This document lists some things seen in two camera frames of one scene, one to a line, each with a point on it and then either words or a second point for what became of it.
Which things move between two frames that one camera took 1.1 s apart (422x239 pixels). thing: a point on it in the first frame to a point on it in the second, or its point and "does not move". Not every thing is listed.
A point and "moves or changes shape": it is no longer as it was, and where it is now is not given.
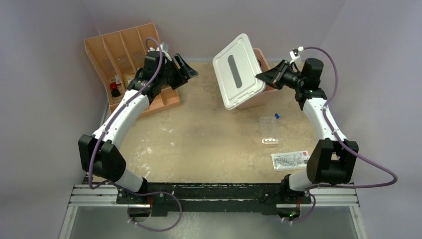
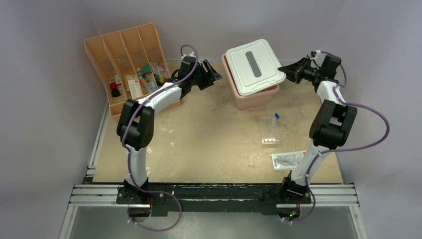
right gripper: [275, 76] to [294, 71]
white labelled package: [289, 160] does not move
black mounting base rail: [162, 197] does not move
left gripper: [183, 74] to [209, 77]
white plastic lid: [235, 67] moves or changes shape
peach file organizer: [117, 56] does not move
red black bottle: [115, 92] does not move
